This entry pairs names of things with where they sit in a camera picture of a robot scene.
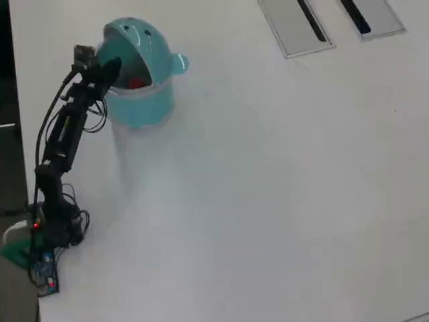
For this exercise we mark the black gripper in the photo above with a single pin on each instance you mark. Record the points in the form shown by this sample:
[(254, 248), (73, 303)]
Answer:
[(85, 90)]

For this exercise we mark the red cube block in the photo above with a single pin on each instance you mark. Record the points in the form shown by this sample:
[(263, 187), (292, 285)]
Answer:
[(136, 82)]

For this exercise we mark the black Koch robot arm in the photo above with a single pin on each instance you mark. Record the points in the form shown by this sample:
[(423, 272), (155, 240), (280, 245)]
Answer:
[(63, 134)]

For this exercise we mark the teal whale-shaped bin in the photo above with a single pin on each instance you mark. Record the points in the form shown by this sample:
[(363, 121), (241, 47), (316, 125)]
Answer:
[(144, 107)]

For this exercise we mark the dark grey furniture panel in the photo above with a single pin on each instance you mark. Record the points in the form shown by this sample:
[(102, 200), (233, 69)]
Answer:
[(10, 161)]

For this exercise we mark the white plastic piece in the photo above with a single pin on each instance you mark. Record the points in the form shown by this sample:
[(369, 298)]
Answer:
[(11, 231)]

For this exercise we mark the green table clamp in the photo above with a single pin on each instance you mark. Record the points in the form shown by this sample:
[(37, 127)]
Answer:
[(15, 253)]

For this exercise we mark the blue controller circuit board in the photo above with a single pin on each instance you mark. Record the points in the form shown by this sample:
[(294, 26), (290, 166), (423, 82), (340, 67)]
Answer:
[(47, 271)]

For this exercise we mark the small wrist camera board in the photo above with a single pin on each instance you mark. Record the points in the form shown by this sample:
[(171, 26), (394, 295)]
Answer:
[(83, 52)]

